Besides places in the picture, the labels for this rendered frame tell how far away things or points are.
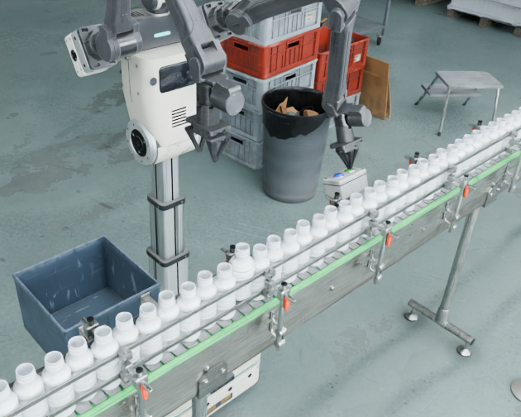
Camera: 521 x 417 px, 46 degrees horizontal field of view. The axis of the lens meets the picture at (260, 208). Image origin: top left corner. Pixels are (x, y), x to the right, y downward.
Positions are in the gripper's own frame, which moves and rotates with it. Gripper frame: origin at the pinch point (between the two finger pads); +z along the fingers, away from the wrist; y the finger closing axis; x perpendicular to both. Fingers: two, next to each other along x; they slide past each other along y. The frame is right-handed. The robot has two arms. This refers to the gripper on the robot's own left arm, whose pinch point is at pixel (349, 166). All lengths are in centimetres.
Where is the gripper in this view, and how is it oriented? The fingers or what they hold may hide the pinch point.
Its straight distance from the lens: 214.8
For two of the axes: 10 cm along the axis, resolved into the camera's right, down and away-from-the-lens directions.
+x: -6.6, -1.3, 7.4
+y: 7.3, -3.5, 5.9
